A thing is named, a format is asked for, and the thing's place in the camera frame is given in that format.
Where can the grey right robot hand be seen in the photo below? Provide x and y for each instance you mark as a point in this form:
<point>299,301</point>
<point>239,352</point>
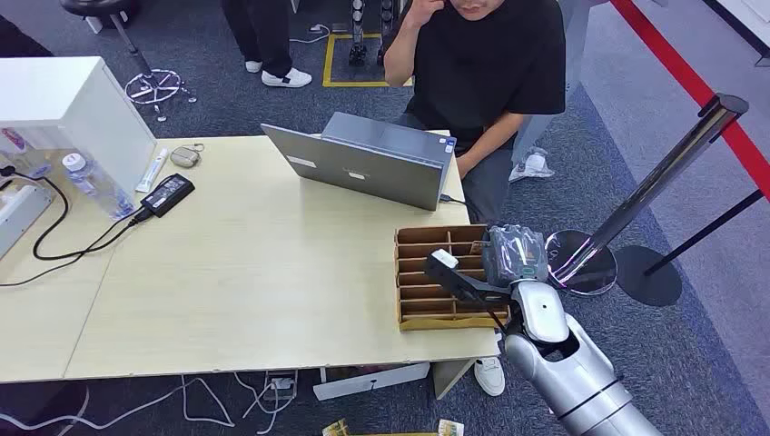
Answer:
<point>511,256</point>

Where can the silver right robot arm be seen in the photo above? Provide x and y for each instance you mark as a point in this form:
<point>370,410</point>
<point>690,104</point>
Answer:
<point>577,379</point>

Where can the person's left forearm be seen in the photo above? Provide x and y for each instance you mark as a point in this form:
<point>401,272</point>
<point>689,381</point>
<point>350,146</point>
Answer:
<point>493,138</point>

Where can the person's right forearm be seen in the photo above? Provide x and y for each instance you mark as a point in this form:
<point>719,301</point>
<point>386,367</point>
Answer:
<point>400,51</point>

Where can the small brown card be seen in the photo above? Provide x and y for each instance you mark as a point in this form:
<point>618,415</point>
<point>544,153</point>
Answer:
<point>479,247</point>

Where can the cardboard slotted card box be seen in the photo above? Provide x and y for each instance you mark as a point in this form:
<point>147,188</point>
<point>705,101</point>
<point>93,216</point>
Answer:
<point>433,307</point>

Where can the yellow picture card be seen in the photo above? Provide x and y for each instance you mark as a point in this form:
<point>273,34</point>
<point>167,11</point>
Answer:
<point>450,428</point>
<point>335,429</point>

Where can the seated person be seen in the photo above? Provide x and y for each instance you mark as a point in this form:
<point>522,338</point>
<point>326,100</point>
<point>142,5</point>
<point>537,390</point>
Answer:
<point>481,66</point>

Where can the person's right hand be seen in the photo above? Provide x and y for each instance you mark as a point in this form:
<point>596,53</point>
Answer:
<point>424,9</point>

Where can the standing person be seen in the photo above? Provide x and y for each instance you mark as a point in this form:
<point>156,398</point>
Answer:
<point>264,36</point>

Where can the white shoe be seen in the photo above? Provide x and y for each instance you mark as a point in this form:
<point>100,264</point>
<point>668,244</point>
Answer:
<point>489,376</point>

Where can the grey laptop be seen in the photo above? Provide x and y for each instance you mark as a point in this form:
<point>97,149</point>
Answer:
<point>361,165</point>

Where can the white board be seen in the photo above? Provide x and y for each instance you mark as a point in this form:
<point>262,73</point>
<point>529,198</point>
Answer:
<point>370,382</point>

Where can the white power strip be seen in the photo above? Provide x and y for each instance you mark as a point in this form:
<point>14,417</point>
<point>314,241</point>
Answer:
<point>281,385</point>

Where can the black robot legs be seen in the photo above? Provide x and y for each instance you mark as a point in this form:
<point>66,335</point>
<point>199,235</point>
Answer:
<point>358,36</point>

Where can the grey earbud case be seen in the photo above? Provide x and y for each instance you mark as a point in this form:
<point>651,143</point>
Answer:
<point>185,157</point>

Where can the black power adapter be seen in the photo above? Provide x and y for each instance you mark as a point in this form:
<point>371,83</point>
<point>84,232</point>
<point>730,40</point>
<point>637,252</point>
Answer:
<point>167,195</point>

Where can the white tube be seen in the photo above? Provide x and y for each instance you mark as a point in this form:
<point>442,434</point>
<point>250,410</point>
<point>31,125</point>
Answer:
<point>152,171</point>

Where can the black stool chrome base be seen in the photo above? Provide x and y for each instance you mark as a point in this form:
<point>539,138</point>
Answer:
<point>153,87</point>

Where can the clear water bottle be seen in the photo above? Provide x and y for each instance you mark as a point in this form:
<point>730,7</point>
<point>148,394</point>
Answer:
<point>96,186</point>

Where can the white cabinet box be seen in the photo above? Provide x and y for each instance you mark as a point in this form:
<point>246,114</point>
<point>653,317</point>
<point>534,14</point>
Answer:
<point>78,114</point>

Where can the white flat device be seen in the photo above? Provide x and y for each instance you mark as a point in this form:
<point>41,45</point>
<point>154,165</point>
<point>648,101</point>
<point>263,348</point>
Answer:
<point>21,213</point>

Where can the black stanchion post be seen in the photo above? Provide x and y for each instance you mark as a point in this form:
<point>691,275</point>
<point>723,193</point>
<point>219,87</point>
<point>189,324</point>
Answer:
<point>649,274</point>

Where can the chrome stanchion post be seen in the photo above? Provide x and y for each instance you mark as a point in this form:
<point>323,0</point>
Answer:
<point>643,192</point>

